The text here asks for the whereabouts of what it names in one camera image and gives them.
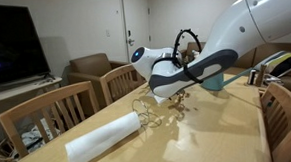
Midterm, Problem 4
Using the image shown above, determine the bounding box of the metal wire towel holder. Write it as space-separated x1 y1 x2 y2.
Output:
130 97 163 130

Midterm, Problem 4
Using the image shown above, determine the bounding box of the white paper towel roll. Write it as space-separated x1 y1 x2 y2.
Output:
62 110 144 162

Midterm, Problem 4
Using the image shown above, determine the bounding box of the wooden slat back chair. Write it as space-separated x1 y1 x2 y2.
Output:
0 80 103 161
99 62 148 106
259 80 291 162

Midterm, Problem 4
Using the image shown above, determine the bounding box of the brown upholstered armchair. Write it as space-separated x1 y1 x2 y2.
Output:
66 50 145 111

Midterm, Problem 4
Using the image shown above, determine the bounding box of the white door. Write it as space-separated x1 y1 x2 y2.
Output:
120 0 153 68

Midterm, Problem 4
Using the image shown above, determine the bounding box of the teal watering can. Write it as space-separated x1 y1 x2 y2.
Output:
199 70 254 92

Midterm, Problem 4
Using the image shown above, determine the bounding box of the black silver can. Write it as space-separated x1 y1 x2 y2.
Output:
247 69 258 86

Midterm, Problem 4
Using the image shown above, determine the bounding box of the small wooden object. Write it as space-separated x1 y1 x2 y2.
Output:
254 64 269 88

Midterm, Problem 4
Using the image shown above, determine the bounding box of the white television stand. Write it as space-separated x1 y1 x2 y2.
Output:
0 75 65 107

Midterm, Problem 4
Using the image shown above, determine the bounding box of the white grey floor cloth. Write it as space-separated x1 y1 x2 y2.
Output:
18 117 62 154

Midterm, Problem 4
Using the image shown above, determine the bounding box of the striped throw pillow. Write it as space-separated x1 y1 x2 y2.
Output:
252 49 291 80

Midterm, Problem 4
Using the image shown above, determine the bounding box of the black flat screen television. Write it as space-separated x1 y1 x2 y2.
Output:
0 0 53 88

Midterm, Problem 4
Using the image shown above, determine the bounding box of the wicker basket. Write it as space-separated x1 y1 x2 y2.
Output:
0 137 21 162

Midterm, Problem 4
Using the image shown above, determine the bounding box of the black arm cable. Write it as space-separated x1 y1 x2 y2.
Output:
170 27 205 87

